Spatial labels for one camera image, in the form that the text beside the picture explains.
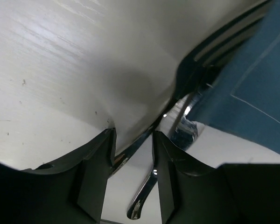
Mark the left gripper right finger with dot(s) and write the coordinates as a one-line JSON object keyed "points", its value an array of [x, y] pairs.
{"points": [[192, 192]]}

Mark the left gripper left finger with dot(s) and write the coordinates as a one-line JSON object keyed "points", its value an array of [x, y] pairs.
{"points": [[67, 190]]}

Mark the silver fork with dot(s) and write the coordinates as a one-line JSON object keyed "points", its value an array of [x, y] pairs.
{"points": [[221, 44]]}

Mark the blue beige cloth placemat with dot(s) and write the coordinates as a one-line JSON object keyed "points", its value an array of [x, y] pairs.
{"points": [[245, 99]]}

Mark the silver knife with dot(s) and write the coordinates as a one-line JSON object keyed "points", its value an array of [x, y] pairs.
{"points": [[183, 132]]}

